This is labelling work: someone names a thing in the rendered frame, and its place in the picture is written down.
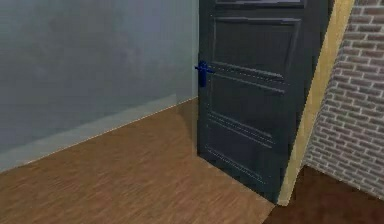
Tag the yellow wooden door frame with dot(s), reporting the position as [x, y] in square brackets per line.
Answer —
[316, 100]

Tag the dark grey panelled room door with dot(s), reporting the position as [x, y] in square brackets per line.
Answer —
[253, 100]

